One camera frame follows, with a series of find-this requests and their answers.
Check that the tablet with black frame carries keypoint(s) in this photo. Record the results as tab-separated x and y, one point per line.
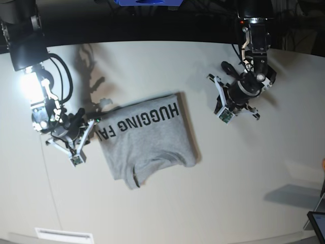
317	221

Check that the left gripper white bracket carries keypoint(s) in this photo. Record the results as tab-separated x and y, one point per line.
232	100

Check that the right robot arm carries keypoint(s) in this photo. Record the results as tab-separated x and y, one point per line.
22	30

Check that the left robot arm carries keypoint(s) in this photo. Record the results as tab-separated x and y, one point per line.
253	43

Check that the grey T-shirt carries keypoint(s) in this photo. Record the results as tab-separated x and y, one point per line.
141	139

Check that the white label strip on table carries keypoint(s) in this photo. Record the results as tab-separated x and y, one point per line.
64	236

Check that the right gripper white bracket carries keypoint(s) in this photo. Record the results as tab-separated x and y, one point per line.
71	140

